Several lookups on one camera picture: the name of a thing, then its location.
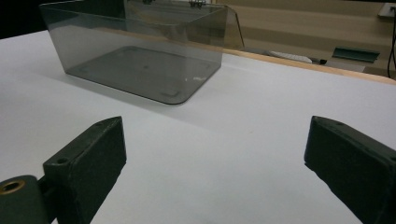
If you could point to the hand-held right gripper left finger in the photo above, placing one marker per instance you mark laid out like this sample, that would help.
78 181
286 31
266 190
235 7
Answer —
87 168

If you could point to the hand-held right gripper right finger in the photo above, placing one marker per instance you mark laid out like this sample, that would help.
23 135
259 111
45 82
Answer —
355 168

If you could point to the transparent grey plastic box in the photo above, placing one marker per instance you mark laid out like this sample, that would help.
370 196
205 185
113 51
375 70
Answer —
140 71

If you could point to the wooden table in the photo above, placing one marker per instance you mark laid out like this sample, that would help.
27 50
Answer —
342 72

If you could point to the dark rectangular desk plate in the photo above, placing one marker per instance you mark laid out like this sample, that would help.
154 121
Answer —
355 54

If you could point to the white flat object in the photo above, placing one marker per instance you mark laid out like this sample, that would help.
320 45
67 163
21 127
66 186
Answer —
291 57

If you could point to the wooden desk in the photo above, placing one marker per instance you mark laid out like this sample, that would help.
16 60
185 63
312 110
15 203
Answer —
295 21

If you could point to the white power socket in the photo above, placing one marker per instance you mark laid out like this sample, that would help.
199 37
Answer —
387 10

